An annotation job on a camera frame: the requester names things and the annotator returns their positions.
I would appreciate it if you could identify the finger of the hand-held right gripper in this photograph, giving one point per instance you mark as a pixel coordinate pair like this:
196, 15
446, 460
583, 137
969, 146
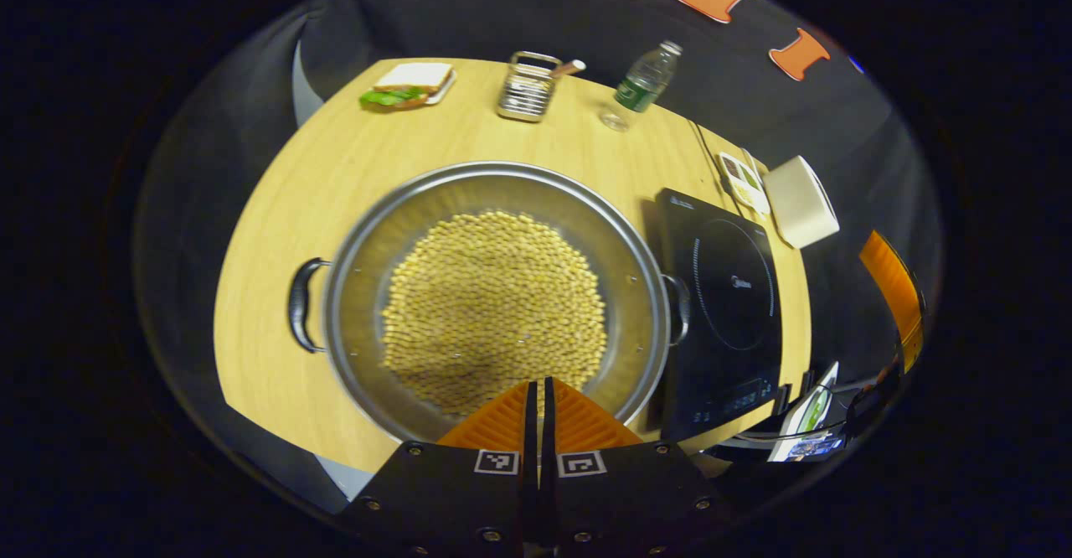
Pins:
896, 298

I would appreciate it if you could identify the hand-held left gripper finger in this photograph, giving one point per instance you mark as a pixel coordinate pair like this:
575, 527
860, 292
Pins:
531, 457
548, 457

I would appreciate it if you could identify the pile of yellow soybeans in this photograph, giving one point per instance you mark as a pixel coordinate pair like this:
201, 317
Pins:
494, 307

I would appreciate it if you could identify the black induction cooktop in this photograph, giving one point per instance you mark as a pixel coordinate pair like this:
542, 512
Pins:
729, 290

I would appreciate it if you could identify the white toaster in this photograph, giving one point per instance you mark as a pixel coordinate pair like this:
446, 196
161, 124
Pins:
800, 206

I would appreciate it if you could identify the white tray of mixed beans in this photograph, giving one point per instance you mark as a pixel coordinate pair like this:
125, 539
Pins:
741, 181

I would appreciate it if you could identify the clear plastic water bottle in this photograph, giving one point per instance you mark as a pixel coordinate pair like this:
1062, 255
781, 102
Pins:
645, 85

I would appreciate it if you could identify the small white plate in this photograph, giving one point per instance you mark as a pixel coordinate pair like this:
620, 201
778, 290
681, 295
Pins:
444, 89

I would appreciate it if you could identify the small seasoning bottle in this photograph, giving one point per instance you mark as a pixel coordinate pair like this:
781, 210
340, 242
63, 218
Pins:
569, 68

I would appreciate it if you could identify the sandwich with lettuce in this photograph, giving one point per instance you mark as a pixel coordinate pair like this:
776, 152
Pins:
414, 76

